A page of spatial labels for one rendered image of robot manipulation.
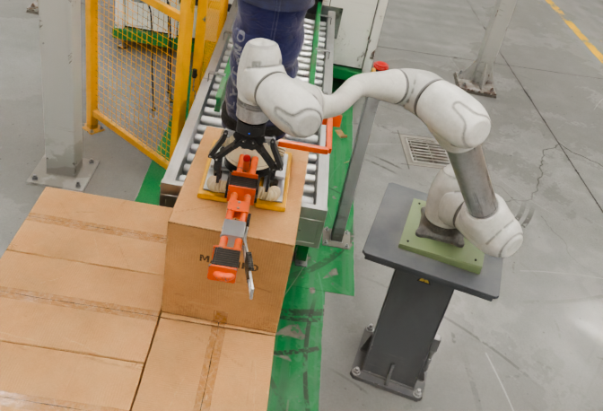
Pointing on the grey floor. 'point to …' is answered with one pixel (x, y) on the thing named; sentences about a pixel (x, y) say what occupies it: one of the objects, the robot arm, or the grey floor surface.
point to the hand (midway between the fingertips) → (242, 181)
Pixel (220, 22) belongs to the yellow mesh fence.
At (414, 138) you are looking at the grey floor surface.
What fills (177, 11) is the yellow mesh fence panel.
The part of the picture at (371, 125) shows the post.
